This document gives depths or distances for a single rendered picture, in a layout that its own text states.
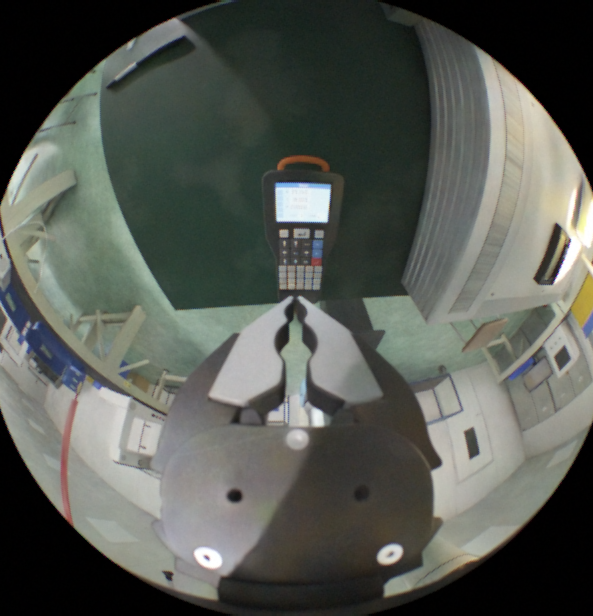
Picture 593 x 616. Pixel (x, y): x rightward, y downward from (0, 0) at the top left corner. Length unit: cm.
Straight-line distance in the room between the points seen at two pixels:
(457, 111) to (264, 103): 20
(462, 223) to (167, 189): 35
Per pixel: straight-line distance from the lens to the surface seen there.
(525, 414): 488
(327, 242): 23
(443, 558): 30
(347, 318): 77
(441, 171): 25
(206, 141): 26
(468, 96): 24
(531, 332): 446
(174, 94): 30
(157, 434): 245
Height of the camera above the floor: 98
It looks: 45 degrees down
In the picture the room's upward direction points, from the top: 179 degrees clockwise
